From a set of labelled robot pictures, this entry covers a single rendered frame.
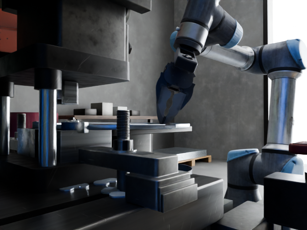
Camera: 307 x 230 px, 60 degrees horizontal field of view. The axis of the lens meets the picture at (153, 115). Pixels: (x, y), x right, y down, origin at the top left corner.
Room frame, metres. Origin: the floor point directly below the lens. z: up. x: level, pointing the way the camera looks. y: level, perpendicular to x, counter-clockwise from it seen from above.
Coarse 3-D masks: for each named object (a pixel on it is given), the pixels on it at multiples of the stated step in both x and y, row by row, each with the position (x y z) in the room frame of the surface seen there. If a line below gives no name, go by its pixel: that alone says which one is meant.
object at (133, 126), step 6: (60, 126) 0.42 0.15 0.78; (90, 126) 0.40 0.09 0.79; (96, 126) 0.40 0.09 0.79; (102, 126) 0.40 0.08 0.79; (108, 126) 0.40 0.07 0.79; (114, 126) 0.40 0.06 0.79; (132, 126) 0.40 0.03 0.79; (138, 126) 0.41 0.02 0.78; (144, 126) 0.41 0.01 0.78; (150, 126) 0.42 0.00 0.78; (156, 126) 0.42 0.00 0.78; (162, 126) 0.43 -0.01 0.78; (168, 126) 0.52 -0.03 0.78; (174, 126) 0.52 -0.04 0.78; (180, 126) 0.46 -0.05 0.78; (186, 126) 0.49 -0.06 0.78
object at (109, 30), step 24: (24, 0) 0.44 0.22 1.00; (48, 0) 0.38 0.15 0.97; (72, 0) 0.38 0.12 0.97; (96, 0) 0.41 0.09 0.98; (24, 24) 0.44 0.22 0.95; (48, 24) 0.38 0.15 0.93; (72, 24) 0.38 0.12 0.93; (96, 24) 0.41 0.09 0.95; (120, 24) 0.45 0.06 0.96; (72, 48) 0.38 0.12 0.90; (96, 48) 0.41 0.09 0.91; (120, 48) 0.45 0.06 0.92
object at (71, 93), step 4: (64, 84) 0.43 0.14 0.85; (68, 84) 0.43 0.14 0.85; (72, 84) 0.44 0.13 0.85; (76, 84) 0.45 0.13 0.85; (64, 88) 0.43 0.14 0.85; (68, 88) 0.43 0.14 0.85; (72, 88) 0.44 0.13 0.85; (76, 88) 0.45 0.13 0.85; (64, 92) 0.43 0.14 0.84; (68, 92) 0.43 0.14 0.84; (72, 92) 0.44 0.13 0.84; (76, 92) 0.45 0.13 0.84; (64, 96) 0.43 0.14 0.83; (68, 96) 0.43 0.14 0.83; (72, 96) 0.44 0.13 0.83; (76, 96) 0.45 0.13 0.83; (60, 100) 0.47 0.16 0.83; (64, 100) 0.43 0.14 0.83; (68, 100) 0.43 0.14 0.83; (72, 100) 0.44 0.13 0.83; (76, 100) 0.45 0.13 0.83; (60, 104) 0.47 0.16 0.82; (64, 104) 0.47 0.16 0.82; (68, 104) 0.46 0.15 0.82; (72, 104) 0.46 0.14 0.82; (76, 104) 0.46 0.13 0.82
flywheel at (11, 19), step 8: (0, 8) 0.71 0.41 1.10; (0, 16) 0.71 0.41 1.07; (8, 16) 0.73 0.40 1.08; (16, 16) 0.74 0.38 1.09; (0, 24) 0.71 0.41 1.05; (8, 24) 0.73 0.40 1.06; (16, 24) 0.74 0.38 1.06; (0, 32) 0.68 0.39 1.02; (8, 32) 0.69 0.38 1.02; (16, 32) 0.71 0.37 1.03; (0, 40) 0.68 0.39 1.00; (8, 40) 0.70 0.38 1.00; (16, 40) 0.71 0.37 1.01; (0, 48) 0.68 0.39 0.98; (8, 48) 0.70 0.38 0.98; (16, 48) 0.71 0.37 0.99; (0, 56) 0.73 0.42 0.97
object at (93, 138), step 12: (24, 132) 0.45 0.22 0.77; (36, 132) 0.43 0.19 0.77; (60, 132) 0.37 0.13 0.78; (72, 132) 0.38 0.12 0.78; (96, 132) 0.41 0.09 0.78; (108, 132) 0.43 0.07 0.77; (24, 144) 0.45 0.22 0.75; (36, 144) 0.43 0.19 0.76; (60, 144) 0.37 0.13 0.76; (72, 144) 0.38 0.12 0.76; (84, 144) 0.40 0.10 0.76; (96, 144) 0.41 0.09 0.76; (108, 144) 0.43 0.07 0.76; (36, 156) 0.43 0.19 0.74; (60, 156) 0.37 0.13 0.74; (72, 156) 0.38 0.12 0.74
